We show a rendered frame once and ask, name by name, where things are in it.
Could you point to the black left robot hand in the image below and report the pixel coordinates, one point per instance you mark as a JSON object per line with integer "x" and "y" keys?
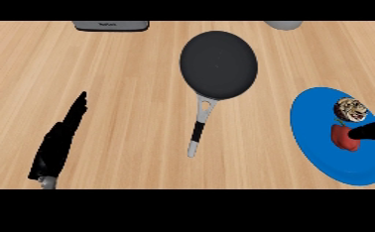
{"x": 59, "y": 140}

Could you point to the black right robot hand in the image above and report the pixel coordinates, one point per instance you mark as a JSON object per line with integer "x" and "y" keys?
{"x": 366, "y": 131}

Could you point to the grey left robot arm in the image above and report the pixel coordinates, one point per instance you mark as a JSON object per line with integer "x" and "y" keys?
{"x": 48, "y": 183}

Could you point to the red bell pepper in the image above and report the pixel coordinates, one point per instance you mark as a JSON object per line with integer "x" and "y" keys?
{"x": 343, "y": 139}

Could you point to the blue plate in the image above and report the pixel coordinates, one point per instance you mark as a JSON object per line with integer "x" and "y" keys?
{"x": 318, "y": 133}

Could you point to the black frying pan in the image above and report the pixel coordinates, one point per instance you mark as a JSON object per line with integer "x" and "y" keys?
{"x": 219, "y": 64}

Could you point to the brown speckled cupcake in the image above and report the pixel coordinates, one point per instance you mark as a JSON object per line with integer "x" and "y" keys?
{"x": 351, "y": 109}

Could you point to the grey rounded object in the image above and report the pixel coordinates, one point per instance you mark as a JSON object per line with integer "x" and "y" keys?
{"x": 284, "y": 24}

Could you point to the grey flat appliance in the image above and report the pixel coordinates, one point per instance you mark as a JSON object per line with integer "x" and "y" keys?
{"x": 112, "y": 25}

